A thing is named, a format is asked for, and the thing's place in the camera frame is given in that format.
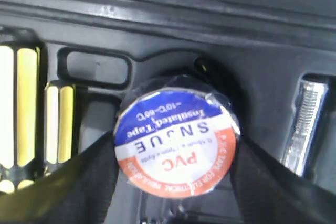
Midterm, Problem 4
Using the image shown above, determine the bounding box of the middle yellow black screwdriver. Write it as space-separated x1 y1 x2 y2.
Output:
0 45 41 195

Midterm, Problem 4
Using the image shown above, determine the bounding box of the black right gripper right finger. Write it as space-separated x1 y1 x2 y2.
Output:
232 139 335 223

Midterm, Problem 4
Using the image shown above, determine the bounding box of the black plastic tool case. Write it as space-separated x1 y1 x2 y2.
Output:
1 0 335 223

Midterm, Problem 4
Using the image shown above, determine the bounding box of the small yellow black screwdriver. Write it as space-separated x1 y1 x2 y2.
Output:
44 80 76 176

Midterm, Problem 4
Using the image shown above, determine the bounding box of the black PVC insulating tape roll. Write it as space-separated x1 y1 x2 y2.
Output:
113 75 240 199

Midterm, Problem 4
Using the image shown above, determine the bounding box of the clear voltage tester pen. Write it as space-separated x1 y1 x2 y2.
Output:
281 79 329 177

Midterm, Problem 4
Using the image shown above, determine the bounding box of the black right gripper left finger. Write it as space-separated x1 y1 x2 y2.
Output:
1 132 119 223

